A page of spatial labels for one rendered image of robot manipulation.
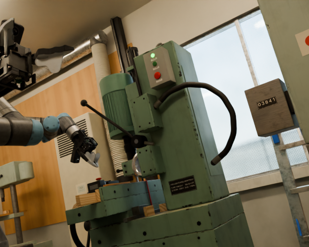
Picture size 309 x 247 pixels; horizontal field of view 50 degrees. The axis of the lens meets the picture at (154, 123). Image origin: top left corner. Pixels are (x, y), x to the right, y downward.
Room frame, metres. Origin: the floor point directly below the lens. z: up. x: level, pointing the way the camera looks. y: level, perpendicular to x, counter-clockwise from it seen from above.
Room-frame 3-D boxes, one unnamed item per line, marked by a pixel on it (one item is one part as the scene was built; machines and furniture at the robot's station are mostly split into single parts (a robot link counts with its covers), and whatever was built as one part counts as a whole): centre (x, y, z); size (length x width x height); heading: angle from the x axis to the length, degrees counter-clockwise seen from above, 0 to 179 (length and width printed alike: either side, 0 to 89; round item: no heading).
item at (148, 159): (1.42, 0.05, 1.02); 0.09 x 0.07 x 0.12; 153
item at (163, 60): (1.37, -0.08, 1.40); 0.10 x 0.06 x 0.16; 63
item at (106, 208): (1.65, 0.26, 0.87); 0.61 x 0.30 x 0.06; 153
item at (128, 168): (1.63, 0.13, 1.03); 0.14 x 0.07 x 0.09; 63
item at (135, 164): (1.47, 0.09, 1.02); 0.12 x 0.03 x 0.12; 63
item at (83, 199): (1.50, 0.22, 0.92); 0.55 x 0.02 x 0.04; 153
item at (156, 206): (1.67, 0.20, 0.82); 0.40 x 0.21 x 0.04; 153
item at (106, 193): (1.59, 0.13, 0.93); 0.60 x 0.02 x 0.06; 153
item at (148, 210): (1.44, 0.11, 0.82); 0.03 x 0.03 x 0.04; 28
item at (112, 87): (1.64, 0.15, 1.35); 0.18 x 0.18 x 0.31
